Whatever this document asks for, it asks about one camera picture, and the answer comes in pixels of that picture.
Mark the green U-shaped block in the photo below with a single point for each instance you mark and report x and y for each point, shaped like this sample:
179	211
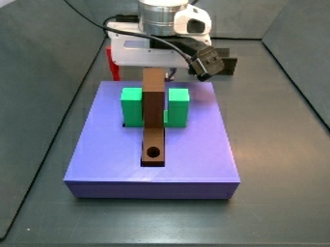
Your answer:
175	112

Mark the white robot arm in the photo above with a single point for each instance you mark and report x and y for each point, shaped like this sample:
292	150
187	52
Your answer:
163	18

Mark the purple base block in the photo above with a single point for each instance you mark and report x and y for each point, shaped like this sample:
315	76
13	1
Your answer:
199	168

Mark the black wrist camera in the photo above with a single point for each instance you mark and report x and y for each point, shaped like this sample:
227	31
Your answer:
188	48

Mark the brown T-shaped block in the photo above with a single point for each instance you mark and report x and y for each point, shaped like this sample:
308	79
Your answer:
152	107

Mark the black angled fixture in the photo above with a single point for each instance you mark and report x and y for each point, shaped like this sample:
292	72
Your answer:
229	66

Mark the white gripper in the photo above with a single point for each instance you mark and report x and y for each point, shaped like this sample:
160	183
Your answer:
133	51

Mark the red cylindrical peg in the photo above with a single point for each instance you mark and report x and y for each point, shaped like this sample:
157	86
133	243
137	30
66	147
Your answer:
113	67

